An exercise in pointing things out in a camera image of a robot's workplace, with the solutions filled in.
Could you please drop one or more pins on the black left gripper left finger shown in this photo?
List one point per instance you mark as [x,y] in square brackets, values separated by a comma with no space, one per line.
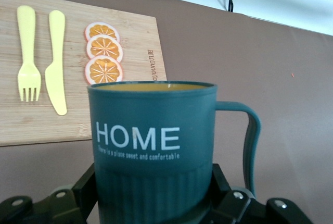
[52,208]

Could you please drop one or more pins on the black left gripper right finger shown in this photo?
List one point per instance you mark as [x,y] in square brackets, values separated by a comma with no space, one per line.
[239,208]

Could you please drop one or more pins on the yellow plastic knife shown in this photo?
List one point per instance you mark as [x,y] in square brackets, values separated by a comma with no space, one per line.
[56,78]

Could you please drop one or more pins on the orange slice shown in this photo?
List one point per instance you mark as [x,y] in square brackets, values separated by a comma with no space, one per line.
[104,70]
[101,30]
[104,48]

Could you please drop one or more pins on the yellow plastic fork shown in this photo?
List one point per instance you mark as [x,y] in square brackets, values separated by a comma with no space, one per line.
[26,39]

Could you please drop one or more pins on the bamboo cutting board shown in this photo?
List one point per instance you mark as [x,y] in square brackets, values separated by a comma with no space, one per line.
[138,39]

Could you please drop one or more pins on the dark green HOME cup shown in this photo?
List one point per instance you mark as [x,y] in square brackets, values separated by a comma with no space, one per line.
[156,119]

